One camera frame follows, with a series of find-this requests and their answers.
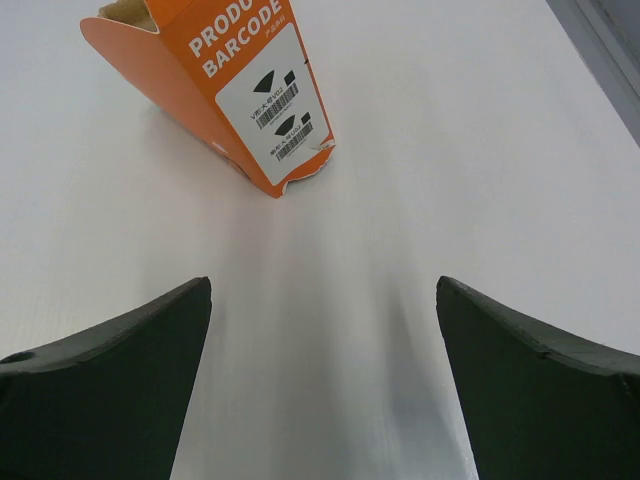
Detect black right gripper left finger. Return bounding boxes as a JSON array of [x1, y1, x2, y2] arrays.
[[1, 277, 212, 479]]

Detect orange coffee filter box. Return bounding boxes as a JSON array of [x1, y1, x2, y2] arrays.
[[80, 0, 335, 198]]

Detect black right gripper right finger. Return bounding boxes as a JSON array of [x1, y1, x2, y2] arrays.
[[436, 277, 639, 479]]

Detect aluminium frame rail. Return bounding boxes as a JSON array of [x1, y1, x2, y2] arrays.
[[547, 0, 639, 140]]

